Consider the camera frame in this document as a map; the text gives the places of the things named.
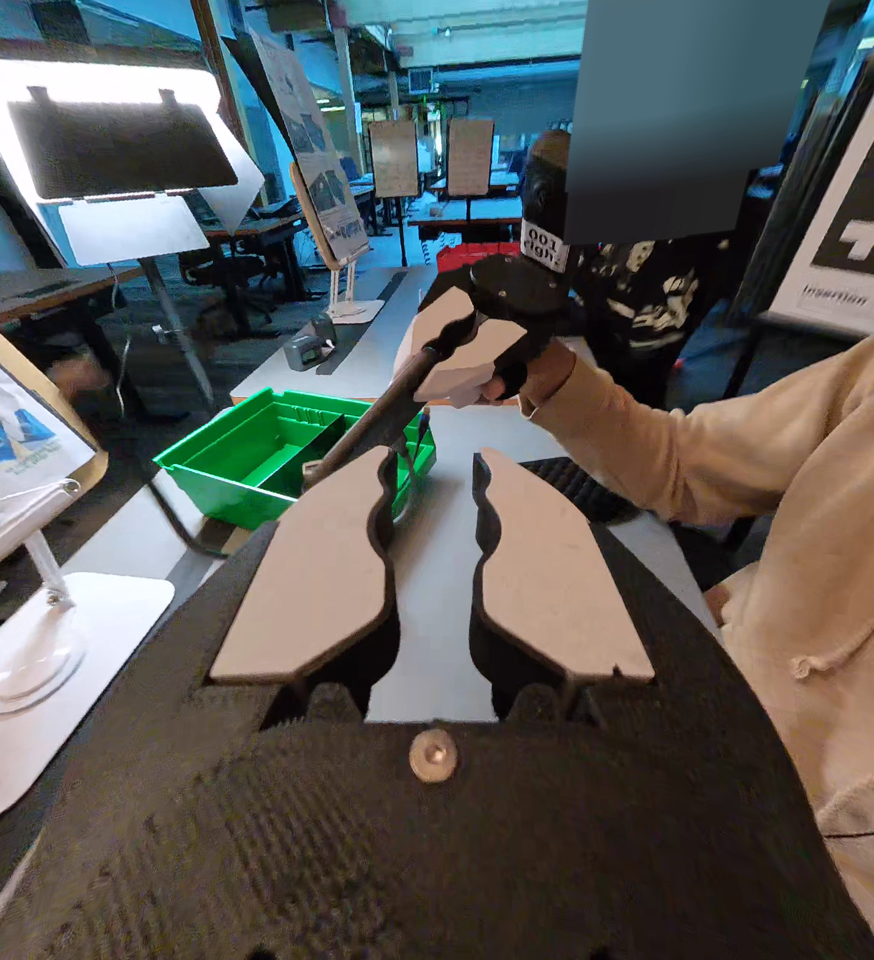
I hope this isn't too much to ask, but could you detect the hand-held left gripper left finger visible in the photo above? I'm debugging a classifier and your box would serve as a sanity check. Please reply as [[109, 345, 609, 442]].
[[209, 446, 400, 685]]

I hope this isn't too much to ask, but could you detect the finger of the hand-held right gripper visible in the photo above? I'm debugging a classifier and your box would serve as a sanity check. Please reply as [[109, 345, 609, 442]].
[[413, 318, 528, 411], [394, 287, 477, 385]]

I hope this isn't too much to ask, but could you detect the person's right hand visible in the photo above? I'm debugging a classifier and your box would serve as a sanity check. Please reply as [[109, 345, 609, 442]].
[[480, 339, 578, 408]]

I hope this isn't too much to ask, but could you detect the notice board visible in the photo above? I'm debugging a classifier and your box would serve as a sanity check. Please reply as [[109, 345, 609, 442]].
[[444, 117, 498, 226], [367, 118, 423, 265]]

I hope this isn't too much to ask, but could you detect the person's right forearm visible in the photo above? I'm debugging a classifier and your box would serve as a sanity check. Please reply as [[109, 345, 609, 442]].
[[518, 321, 874, 528]]

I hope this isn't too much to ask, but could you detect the large framed marker sign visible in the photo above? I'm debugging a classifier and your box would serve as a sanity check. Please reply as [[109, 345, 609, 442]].
[[765, 56, 874, 340]]

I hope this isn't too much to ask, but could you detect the green plastic bin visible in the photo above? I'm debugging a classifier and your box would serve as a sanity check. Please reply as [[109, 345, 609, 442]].
[[153, 387, 438, 531]]

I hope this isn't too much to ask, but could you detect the printed instruction sheet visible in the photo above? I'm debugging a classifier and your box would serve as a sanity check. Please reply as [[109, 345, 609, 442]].
[[0, 330, 98, 573]]

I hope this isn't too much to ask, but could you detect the grey device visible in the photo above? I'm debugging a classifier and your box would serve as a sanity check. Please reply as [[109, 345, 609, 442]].
[[281, 313, 340, 374]]

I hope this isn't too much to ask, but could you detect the black divider of green bin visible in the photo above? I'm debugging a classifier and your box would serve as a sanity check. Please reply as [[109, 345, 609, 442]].
[[244, 414, 349, 498]]

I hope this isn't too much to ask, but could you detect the black wrist rest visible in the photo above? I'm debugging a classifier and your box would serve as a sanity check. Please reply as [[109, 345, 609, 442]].
[[519, 455, 642, 528]]

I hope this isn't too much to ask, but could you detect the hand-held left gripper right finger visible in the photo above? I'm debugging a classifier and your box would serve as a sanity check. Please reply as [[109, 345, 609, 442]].
[[471, 448, 657, 685]]

